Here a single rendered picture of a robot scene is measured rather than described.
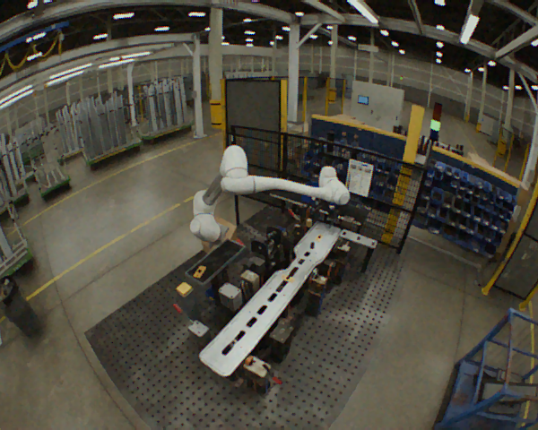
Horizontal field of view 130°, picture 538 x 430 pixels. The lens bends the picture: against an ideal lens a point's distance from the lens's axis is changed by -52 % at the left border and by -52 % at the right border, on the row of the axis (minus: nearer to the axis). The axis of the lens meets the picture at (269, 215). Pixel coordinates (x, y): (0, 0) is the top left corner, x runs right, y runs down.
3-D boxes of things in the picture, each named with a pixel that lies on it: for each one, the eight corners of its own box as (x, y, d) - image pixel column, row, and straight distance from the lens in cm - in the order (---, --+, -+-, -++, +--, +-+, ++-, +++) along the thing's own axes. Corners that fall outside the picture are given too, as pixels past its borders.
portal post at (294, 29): (314, 167, 569) (321, 21, 540) (280, 157, 612) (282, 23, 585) (320, 162, 599) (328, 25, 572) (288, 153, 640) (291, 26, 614)
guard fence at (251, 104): (288, 207, 406) (293, 79, 347) (282, 210, 396) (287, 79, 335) (228, 184, 481) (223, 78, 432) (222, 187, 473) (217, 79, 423)
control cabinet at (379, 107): (346, 140, 834) (352, 66, 807) (351, 136, 884) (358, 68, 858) (393, 152, 799) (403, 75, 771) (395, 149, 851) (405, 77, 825)
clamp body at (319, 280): (316, 320, 172) (325, 287, 145) (300, 313, 174) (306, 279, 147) (322, 310, 177) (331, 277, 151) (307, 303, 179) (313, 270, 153)
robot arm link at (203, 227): (205, 245, 204) (186, 239, 189) (203, 223, 210) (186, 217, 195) (221, 239, 195) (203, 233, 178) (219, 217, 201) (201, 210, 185)
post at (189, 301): (201, 339, 166) (184, 297, 130) (193, 332, 169) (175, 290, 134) (209, 331, 168) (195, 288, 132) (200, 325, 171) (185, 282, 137)
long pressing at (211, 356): (230, 382, 120) (230, 381, 119) (194, 356, 128) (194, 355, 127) (342, 229, 199) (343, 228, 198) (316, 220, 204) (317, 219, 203)
